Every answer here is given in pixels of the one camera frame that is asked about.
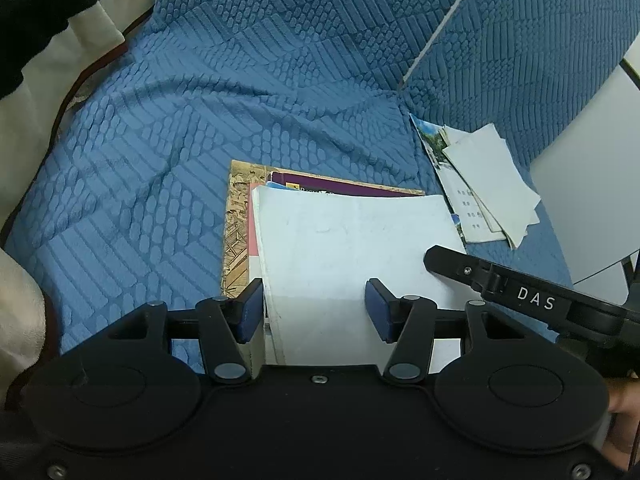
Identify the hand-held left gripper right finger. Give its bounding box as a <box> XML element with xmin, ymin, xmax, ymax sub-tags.
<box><xmin>365</xmin><ymin>278</ymin><xmax>542</xmax><ymax>385</ymax></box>

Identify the white paper sheet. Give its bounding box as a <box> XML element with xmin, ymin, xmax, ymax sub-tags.
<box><xmin>477</xmin><ymin>200</ymin><xmax>542</xmax><ymax>251</ymax></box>
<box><xmin>442</xmin><ymin>123</ymin><xmax>542</xmax><ymax>242</ymax></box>

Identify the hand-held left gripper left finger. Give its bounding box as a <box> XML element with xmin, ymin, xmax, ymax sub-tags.
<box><xmin>100</xmin><ymin>276</ymin><xmax>265</xmax><ymax>385</ymax></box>

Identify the white book with red spine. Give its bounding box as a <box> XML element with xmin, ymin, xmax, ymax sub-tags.
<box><xmin>247</xmin><ymin>182</ymin><xmax>267</xmax><ymax>380</ymax></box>

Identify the person's right hand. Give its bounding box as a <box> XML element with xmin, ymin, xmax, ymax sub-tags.
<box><xmin>604</xmin><ymin>377</ymin><xmax>640</xmax><ymax>472</ymax></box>

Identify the blue textured sofa cover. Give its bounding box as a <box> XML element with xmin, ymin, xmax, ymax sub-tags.
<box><xmin>0</xmin><ymin>0</ymin><xmax>640</xmax><ymax>377</ymax></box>

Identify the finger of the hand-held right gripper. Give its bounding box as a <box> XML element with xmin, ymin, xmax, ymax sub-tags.
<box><xmin>423</xmin><ymin>245</ymin><xmax>501</xmax><ymax>307</ymax></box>

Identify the cream cloth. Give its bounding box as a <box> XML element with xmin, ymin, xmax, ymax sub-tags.
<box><xmin>0</xmin><ymin>0</ymin><xmax>129</xmax><ymax>402</ymax></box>

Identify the purple and orange book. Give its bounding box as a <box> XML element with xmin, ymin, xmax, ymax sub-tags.
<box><xmin>265</xmin><ymin>171</ymin><xmax>417</xmax><ymax>198</ymax></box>

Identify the photo cover notebook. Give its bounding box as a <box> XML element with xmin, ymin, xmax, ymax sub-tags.
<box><xmin>409</xmin><ymin>112</ymin><xmax>507</xmax><ymax>247</ymax></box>
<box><xmin>251</xmin><ymin>185</ymin><xmax>484</xmax><ymax>367</ymax></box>

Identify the red black white striped blanket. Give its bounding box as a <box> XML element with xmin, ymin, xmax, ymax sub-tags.
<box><xmin>0</xmin><ymin>0</ymin><xmax>157</xmax><ymax>104</ymax></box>

